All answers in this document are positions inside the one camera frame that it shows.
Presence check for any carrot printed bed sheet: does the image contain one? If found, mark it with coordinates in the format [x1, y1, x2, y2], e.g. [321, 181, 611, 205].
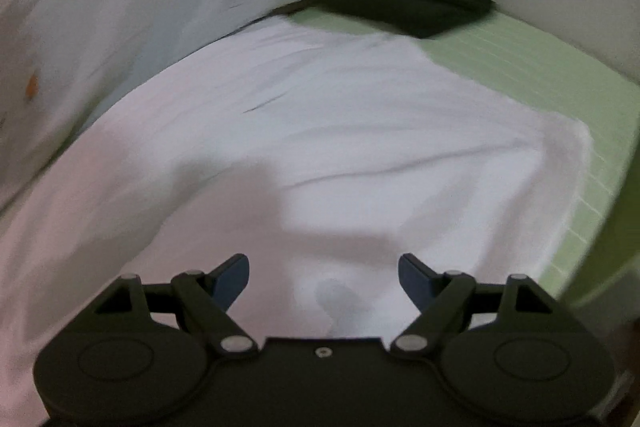
[0, 0, 441, 208]

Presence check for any green grid mat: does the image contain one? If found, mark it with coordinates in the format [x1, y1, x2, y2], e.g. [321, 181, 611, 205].
[290, 7, 640, 308]

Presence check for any dark green folded cloth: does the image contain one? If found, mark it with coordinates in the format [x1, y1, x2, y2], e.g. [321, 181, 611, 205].
[320, 0, 497, 40]

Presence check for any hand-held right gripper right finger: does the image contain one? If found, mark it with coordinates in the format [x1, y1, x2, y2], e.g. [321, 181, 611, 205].
[389, 253, 557, 354]

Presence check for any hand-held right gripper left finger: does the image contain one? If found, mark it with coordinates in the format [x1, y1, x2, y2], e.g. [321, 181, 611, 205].
[93, 253, 259, 354]

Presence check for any white garment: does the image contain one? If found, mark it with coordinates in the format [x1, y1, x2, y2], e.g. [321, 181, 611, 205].
[0, 16, 596, 408]

